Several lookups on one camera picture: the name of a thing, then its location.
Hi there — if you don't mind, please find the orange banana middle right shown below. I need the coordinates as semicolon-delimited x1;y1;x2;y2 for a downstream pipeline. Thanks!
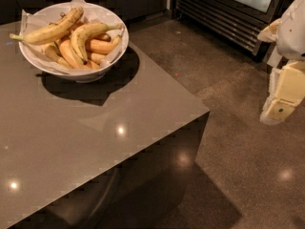
85;39;115;54

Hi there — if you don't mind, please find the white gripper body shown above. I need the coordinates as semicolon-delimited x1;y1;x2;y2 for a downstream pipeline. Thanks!
276;0;305;61

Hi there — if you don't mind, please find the white paper bowl liner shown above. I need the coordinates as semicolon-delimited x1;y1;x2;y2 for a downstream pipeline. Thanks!
20;0;126;73

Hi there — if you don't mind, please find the long yellow top banana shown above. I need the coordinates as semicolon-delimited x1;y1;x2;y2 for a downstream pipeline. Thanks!
10;7;84;45

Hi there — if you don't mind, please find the white ceramic bowl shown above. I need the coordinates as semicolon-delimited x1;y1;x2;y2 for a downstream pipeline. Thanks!
18;1;130;83

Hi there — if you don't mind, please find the yellow banana bottom right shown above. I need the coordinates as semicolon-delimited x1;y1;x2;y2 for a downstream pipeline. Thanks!
87;52;106;64

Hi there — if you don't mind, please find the curved yellow banana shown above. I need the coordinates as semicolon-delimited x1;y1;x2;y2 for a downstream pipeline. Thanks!
71;22;123;65

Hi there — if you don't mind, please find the small banana right rim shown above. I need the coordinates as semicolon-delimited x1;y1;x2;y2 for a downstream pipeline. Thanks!
112;35;121;46

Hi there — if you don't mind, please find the orange banana upper centre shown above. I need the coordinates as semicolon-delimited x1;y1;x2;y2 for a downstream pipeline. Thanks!
94;33;112;42

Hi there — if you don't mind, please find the orange banana lower centre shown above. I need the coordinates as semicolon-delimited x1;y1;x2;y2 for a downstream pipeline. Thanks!
58;38;89;70

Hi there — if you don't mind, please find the yellow banana lower left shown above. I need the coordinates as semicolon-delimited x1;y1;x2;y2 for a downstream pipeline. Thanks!
42;43;71;69

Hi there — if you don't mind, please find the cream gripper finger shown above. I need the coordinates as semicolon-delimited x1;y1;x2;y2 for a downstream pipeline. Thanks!
257;18;281;43
260;61;305;125

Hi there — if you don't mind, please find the orange banana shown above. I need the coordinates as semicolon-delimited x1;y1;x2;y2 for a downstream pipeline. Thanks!
58;38;89;70
85;39;115;54
94;33;112;42

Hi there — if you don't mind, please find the black glass door refrigerator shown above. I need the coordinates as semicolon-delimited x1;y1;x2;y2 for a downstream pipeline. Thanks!
175;0;294;60

